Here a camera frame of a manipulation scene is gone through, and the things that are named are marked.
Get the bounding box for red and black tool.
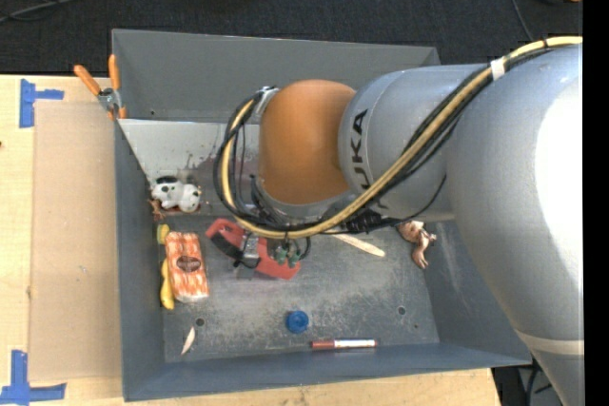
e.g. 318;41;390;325
205;217;303;281

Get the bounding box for orange and white packet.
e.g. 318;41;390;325
164;230;211;304

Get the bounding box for blue bottle cap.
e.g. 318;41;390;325
285;310;310;335

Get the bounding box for black and white toy dog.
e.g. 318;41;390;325
150;175;204;214

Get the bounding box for yellow banana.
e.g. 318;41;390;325
156;222;177;312

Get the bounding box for grey metal bin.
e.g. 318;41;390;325
110;28;534;403

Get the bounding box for pale leaf-shaped sliver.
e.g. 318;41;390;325
180;325;197;357

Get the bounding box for red-brown and white marker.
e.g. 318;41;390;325
310;338;379;351

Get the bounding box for tan toy animal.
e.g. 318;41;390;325
396;220;438;271

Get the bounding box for brown cardboard board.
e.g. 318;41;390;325
27;99;121;384

